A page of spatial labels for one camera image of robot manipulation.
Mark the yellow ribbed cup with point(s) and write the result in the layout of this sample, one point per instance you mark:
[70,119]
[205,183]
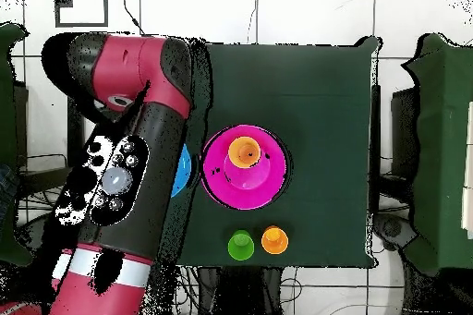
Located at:
[244,152]

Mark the large pink bowl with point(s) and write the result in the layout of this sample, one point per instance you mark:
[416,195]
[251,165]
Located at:
[255,189]

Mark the large blue bowl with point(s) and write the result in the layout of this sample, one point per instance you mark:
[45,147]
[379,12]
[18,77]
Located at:
[183,174]

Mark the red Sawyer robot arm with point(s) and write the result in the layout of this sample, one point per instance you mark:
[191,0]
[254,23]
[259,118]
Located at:
[155,182]

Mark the green cup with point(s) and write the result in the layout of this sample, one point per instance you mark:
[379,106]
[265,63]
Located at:
[241,246]

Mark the orange cup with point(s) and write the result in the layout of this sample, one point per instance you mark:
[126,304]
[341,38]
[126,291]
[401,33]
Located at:
[275,240]

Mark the dark green table cloth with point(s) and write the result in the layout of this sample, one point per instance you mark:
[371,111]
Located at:
[317,89]

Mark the black box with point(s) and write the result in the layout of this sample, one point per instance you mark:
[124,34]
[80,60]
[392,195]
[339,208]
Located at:
[404,134]

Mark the black equipment base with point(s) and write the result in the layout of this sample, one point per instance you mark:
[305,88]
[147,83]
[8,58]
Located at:
[393,228]

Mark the green cloth covered table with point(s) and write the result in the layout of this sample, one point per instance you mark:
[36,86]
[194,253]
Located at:
[439,145]
[7,52]

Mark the dark blue fabric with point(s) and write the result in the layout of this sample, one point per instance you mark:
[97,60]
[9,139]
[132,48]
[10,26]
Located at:
[7,189]

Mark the black post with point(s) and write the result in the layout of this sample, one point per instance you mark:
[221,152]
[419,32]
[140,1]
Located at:
[375,137]

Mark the black stand frame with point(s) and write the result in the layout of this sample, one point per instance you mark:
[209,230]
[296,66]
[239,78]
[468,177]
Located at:
[75,145]

